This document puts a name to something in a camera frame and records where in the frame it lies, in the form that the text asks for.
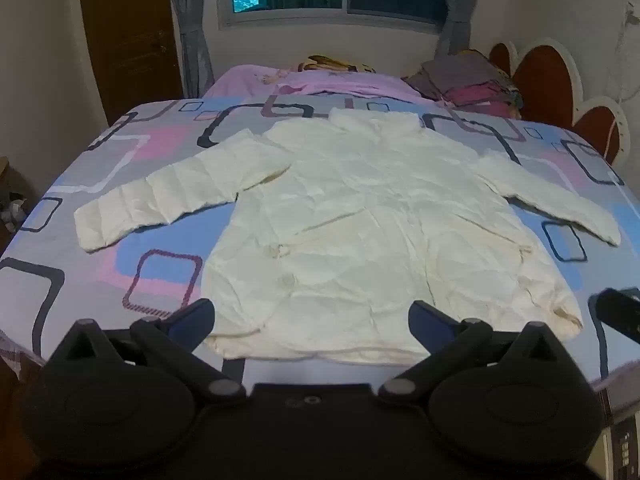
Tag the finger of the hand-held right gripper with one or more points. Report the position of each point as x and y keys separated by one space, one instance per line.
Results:
x=617 y=312

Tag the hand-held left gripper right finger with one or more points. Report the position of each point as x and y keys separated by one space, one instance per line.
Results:
x=431 y=321

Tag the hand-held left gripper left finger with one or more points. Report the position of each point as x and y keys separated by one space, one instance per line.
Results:
x=192 y=317

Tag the white padded jacket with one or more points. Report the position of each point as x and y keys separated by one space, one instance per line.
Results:
x=370 y=230

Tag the pile of folded clothes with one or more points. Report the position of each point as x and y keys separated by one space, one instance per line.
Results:
x=465 y=85

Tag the bed with patterned sheet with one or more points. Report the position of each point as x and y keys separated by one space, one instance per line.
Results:
x=150 y=255

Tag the beige device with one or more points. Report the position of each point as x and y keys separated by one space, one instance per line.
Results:
x=622 y=447

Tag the brown and white headboard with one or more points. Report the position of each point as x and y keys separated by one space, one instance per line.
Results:
x=560 y=85

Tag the pink blanket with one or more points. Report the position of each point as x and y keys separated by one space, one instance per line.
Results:
x=320 y=82

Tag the brown wooden door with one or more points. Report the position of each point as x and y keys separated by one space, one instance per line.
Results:
x=127 y=35

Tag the grey curtain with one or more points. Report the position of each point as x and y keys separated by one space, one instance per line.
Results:
x=457 y=5
x=189 y=25

